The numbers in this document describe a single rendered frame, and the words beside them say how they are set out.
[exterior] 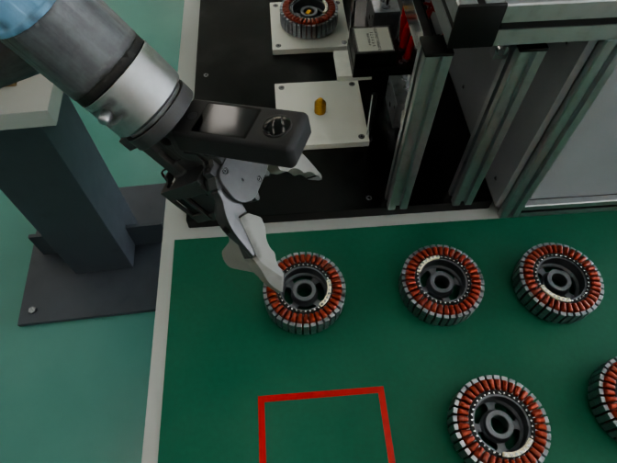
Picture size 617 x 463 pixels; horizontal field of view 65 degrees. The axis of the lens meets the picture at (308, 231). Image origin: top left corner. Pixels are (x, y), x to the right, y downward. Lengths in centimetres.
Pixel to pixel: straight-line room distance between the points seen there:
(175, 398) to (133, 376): 85
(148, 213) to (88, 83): 133
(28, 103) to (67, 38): 65
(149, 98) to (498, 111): 40
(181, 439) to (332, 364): 21
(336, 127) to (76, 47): 51
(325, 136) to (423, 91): 28
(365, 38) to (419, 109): 22
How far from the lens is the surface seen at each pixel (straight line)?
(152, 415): 67
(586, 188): 84
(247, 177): 47
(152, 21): 252
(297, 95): 89
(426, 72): 56
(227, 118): 44
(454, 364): 69
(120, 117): 43
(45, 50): 42
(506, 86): 61
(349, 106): 87
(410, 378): 67
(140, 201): 177
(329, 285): 66
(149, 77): 42
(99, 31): 42
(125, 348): 155
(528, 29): 55
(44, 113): 103
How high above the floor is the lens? 138
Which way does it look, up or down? 58 degrees down
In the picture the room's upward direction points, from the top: straight up
